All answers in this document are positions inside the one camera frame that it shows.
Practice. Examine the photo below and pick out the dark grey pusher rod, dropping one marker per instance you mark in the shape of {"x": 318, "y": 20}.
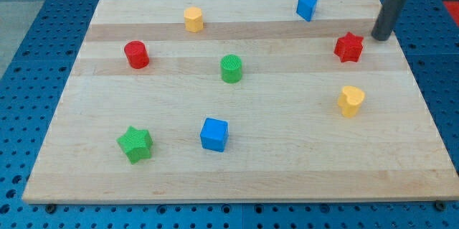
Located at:
{"x": 387, "y": 19}

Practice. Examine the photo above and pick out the red star block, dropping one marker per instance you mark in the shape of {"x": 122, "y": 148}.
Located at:
{"x": 349, "y": 47}

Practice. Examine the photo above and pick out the green star block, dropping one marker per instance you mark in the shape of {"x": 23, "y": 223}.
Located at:
{"x": 136, "y": 144}

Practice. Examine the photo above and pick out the blue triangle block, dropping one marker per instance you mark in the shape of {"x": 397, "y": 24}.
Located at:
{"x": 306, "y": 9}

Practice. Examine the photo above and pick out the yellow heart block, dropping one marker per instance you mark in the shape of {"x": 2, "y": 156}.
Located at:
{"x": 350, "y": 100}

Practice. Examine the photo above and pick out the wooden board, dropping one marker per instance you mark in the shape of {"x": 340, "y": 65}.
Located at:
{"x": 288, "y": 141}

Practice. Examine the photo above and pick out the green cylinder block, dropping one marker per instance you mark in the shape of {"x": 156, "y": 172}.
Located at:
{"x": 231, "y": 68}

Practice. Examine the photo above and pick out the yellow hexagon block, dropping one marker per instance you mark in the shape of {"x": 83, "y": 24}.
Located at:
{"x": 193, "y": 19}

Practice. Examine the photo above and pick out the blue cube block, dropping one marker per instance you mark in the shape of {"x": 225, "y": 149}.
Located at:
{"x": 214, "y": 134}

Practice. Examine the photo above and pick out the red cylinder block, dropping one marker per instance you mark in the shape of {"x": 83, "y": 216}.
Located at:
{"x": 136, "y": 54}

